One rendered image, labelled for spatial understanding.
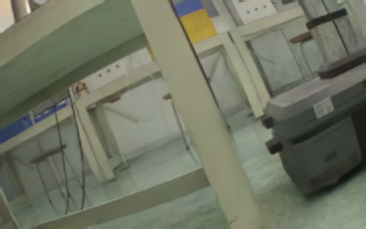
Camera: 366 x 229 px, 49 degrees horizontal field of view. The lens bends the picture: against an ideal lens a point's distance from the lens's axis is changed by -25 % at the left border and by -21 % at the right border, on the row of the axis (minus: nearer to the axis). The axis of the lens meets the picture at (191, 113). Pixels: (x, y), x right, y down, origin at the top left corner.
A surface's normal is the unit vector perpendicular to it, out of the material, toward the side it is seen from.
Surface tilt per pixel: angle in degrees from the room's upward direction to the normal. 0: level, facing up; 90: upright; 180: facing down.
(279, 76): 90
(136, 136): 90
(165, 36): 90
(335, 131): 90
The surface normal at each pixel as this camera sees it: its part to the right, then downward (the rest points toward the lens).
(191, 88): -0.02, 0.04
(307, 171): -0.55, 0.26
